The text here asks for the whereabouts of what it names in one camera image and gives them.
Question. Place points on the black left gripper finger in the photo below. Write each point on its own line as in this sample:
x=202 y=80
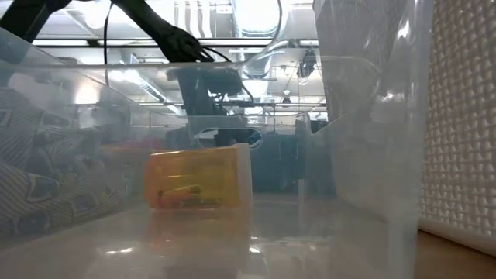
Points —
x=244 y=138
x=224 y=138

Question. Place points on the orange pill bottle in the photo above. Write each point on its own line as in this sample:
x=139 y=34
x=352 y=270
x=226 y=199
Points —
x=193 y=174

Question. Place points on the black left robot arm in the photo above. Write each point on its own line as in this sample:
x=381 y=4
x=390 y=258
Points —
x=170 y=36

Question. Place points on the clear plastic container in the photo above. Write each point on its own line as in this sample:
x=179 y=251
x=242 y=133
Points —
x=116 y=248

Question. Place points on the grey patterned cloth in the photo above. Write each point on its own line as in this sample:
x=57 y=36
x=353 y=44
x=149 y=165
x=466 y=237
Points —
x=46 y=166

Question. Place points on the white textured plastic bin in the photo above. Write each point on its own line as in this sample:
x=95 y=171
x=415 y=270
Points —
x=461 y=116

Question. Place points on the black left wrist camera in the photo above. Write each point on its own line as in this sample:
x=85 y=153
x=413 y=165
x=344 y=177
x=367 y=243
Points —
x=228 y=82

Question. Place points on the silver ceiling duct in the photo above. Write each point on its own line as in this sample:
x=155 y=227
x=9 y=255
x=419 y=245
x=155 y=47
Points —
x=255 y=15

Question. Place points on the black overhead camera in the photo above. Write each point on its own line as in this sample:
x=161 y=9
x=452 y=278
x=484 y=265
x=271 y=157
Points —
x=308 y=64

